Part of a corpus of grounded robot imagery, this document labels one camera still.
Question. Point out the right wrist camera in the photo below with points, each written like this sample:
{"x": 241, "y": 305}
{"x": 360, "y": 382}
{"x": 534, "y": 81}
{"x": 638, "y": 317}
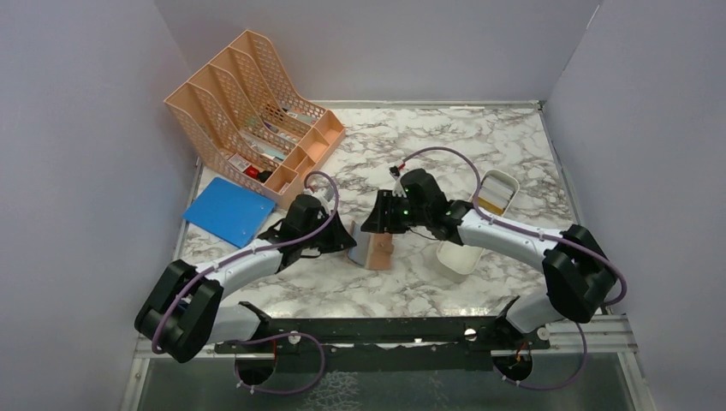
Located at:
{"x": 396, "y": 172}

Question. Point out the red item in organizer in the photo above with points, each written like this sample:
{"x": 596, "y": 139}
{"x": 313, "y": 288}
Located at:
{"x": 258, "y": 175}

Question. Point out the brown leather card holder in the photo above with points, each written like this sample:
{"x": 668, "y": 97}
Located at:
{"x": 372, "y": 251}

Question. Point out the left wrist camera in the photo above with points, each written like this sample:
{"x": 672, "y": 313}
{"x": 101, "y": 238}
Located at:
{"x": 326, "y": 197}

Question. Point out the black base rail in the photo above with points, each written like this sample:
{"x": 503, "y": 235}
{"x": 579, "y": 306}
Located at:
{"x": 380, "y": 345}

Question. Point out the peach plastic file organizer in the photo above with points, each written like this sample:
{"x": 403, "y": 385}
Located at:
{"x": 241, "y": 109}

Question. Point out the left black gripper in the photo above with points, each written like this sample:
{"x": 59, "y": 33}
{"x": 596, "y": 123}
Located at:
{"x": 340, "y": 240}

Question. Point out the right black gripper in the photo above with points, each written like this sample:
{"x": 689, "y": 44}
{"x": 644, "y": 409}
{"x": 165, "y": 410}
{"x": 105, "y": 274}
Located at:
{"x": 378, "y": 221}

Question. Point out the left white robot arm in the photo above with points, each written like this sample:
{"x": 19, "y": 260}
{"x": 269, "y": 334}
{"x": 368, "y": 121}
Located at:
{"x": 182, "y": 313}

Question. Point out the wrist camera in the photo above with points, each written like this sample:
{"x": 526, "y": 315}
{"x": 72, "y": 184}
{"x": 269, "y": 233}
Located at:
{"x": 396, "y": 172}
{"x": 326, "y": 197}

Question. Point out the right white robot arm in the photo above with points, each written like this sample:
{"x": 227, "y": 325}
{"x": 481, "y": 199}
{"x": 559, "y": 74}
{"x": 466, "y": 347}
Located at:
{"x": 576, "y": 274}

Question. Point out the stack of cards in tray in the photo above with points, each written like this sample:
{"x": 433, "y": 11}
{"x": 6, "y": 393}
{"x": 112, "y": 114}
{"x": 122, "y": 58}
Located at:
{"x": 497, "y": 192}

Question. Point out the blue folder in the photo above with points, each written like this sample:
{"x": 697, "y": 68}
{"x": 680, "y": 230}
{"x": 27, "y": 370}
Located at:
{"x": 230, "y": 212}

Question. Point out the white plastic tray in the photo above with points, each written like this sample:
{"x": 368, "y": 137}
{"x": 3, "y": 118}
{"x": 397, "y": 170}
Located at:
{"x": 457, "y": 262}

